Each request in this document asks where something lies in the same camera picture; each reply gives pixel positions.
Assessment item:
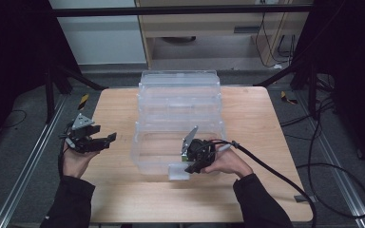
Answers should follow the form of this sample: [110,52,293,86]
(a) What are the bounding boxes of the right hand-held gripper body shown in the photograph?
[181,125,218,165]

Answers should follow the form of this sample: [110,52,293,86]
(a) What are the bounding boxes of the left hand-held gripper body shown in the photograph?
[61,113,104,155]

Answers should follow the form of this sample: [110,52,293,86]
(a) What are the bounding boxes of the clear plastic storage box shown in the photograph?
[130,69,227,181]

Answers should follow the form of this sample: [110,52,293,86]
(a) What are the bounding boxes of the person's left hand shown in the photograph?
[61,143,101,179]

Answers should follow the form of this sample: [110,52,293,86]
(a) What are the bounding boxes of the person's right hand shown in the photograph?
[202,148,254,179]

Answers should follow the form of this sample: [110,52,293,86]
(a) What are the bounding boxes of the yellow black floor tape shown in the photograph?
[77,93,90,111]

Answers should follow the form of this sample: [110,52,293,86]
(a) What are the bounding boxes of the black metal stand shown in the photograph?
[42,61,108,124]
[253,56,334,120]

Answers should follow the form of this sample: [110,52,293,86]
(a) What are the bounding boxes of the white cabinet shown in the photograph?
[48,0,147,66]

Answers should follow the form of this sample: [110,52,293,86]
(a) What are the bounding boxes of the dark curtain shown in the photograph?
[0,0,77,150]
[298,0,365,175]

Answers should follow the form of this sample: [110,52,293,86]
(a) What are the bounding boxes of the wooden desk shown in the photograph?
[135,0,313,69]

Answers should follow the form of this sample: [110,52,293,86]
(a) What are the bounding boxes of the black crossbar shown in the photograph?
[48,4,313,17]

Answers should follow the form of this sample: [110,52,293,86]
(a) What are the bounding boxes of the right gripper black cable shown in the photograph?
[202,139,317,228]

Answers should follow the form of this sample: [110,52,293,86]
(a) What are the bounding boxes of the aluminium floor rail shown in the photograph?
[293,91,365,228]
[0,94,67,228]

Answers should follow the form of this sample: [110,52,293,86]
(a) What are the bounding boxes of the thin black floor cable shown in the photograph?
[4,108,28,129]

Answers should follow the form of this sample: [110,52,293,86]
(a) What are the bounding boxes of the yellow-handled tool on floor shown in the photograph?
[279,90,298,105]

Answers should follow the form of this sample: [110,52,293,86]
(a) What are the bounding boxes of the looped black floor cable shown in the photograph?
[296,94,365,219]

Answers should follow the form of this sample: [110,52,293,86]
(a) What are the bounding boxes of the grey table bracket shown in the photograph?
[294,194,317,203]

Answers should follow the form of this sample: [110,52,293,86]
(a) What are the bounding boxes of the black desk cables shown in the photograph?
[255,12,298,69]

